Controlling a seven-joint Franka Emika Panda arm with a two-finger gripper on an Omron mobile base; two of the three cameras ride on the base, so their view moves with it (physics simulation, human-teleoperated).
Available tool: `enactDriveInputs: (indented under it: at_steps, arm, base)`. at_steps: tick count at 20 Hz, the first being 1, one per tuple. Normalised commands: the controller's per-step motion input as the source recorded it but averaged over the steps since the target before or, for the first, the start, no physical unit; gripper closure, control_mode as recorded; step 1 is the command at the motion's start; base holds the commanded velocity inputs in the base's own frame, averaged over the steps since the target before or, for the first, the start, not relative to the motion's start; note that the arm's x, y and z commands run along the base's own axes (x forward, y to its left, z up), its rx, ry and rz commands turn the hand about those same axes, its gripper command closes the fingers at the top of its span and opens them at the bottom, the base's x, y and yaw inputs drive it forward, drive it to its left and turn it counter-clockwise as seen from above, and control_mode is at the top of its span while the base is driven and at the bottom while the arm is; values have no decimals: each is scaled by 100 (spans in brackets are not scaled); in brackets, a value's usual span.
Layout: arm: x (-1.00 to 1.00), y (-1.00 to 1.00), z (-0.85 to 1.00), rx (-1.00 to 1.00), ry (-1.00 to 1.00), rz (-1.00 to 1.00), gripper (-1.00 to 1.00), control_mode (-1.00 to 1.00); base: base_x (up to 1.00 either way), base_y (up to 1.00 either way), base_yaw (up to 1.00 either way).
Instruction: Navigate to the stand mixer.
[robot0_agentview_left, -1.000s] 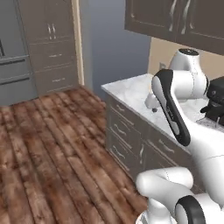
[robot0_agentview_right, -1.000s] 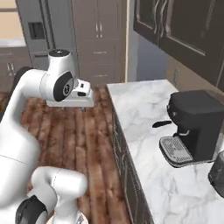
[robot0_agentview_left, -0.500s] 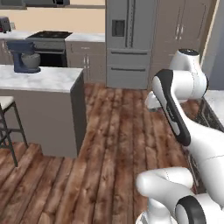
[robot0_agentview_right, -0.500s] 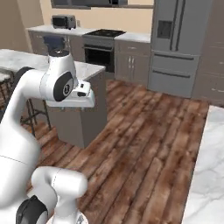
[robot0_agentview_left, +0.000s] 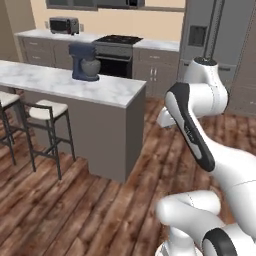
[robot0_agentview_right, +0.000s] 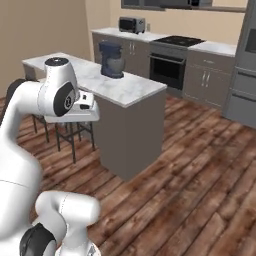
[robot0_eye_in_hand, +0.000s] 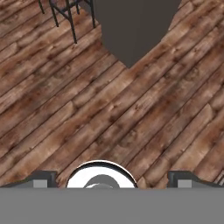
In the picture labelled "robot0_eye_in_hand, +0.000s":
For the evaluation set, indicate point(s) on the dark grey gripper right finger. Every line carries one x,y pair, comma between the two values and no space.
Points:
181,178

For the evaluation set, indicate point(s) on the white round black-rimmed object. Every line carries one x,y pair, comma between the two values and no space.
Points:
87,175

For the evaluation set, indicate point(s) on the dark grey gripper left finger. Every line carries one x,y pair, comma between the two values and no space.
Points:
43,178

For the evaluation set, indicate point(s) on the dark grey kitchen island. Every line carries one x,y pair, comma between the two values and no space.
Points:
134,26

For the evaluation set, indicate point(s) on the black metal bar stool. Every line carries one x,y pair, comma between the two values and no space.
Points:
68,15

